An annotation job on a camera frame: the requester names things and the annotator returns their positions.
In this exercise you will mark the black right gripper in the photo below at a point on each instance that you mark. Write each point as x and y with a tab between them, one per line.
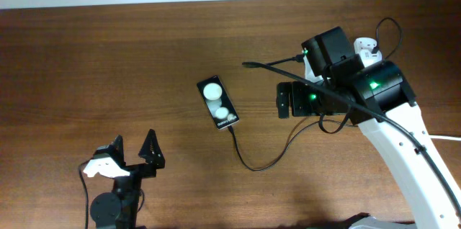
299	109

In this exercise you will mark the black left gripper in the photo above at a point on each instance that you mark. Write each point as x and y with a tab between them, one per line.
153	160

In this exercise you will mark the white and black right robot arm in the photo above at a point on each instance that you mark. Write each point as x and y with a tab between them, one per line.
354	81

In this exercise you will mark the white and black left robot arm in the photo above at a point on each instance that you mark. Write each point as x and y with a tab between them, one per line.
118	208

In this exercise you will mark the white usb charger adapter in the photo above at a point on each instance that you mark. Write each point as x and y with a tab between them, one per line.
368	58

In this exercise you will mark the white power strip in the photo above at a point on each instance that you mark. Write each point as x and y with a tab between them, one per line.
364	46

